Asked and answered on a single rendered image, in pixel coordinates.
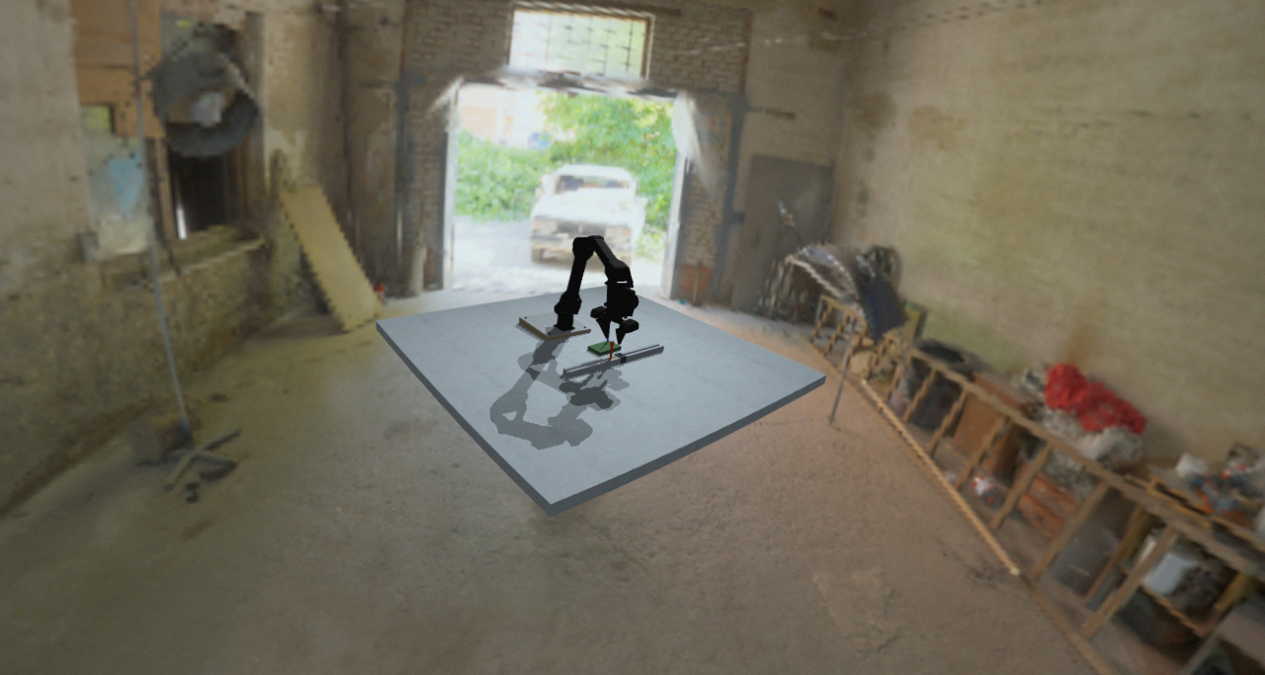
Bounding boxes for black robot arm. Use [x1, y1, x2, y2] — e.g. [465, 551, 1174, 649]
[554, 235, 638, 331]

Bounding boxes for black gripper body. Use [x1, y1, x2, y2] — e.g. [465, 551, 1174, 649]
[589, 301, 639, 332]

